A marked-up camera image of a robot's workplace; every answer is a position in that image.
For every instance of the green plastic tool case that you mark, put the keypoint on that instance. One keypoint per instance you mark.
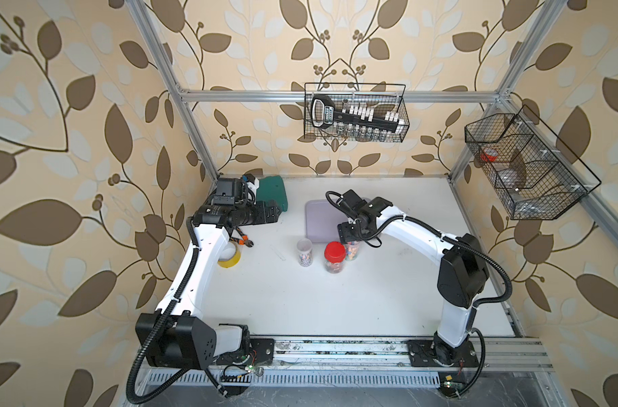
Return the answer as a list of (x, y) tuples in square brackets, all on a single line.
[(272, 188)]

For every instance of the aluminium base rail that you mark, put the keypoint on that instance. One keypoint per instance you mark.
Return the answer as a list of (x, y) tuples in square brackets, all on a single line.
[(374, 362)]

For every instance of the yellow tape roll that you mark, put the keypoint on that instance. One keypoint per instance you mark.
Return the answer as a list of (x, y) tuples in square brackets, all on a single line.
[(230, 257)]

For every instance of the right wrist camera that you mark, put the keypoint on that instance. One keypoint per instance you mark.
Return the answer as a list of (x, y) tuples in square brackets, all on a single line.
[(350, 203)]

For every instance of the small clear sprinkles jar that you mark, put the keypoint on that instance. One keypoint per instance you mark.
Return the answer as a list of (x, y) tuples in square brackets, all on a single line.
[(304, 250)]

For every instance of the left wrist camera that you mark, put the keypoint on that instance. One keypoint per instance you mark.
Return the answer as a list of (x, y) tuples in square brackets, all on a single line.
[(236, 191)]

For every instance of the lilac plastic tray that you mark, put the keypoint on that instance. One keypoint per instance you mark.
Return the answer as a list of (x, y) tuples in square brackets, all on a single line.
[(322, 221)]

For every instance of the black wire basket wall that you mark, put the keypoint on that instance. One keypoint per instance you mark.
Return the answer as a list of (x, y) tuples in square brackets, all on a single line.
[(365, 135), (537, 175)]

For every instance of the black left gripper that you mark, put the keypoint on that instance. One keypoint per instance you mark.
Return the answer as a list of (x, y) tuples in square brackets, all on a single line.
[(260, 216)]

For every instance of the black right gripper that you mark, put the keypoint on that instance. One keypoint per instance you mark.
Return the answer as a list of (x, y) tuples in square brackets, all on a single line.
[(344, 234)]

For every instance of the red lid candy jar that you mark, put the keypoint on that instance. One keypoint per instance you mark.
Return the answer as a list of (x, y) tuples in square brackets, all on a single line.
[(334, 255)]

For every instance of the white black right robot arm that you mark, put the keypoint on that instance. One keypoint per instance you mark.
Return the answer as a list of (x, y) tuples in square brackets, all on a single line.
[(468, 278)]

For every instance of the black wire basket back wall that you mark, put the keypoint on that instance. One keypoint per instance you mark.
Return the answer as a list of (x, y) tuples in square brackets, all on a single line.
[(365, 135)]

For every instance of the orange handled pliers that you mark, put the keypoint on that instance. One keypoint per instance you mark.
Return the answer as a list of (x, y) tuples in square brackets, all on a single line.
[(244, 239)]

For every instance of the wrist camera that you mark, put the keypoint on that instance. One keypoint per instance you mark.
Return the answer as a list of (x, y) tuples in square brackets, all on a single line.
[(350, 203), (236, 191)]

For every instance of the red item in basket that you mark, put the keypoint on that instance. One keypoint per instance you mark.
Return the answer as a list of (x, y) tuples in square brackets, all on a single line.
[(488, 155)]

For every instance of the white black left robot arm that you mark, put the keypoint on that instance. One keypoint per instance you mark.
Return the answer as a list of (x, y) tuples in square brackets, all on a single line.
[(175, 335)]

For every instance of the black wire basket right wall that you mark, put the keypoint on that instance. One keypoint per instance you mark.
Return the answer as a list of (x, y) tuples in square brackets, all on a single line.
[(537, 175)]

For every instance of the black socket set rack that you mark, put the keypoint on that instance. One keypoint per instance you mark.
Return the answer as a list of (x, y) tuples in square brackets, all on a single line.
[(376, 112)]

